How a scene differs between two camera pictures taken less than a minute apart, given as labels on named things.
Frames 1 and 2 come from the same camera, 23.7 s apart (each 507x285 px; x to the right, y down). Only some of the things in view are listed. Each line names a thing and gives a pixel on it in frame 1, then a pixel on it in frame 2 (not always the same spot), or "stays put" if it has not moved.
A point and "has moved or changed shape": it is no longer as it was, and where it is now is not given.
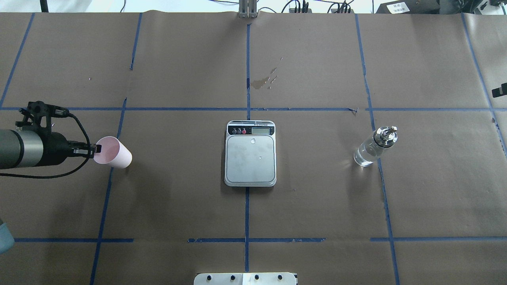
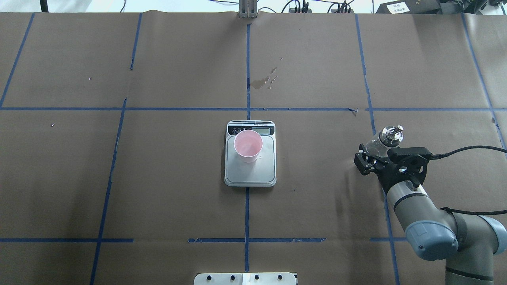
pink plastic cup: (113, 152) -> (248, 144)
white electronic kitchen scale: (250, 154) stays put
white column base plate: (245, 278) stays put
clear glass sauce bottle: (368, 151) has moved or changed shape
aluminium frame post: (247, 9) stays put
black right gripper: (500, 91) -> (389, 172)
